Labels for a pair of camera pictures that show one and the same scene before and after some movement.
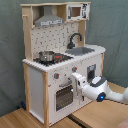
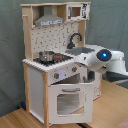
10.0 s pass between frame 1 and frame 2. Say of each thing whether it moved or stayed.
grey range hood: stayed
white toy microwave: stayed
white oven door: moved
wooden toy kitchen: stayed
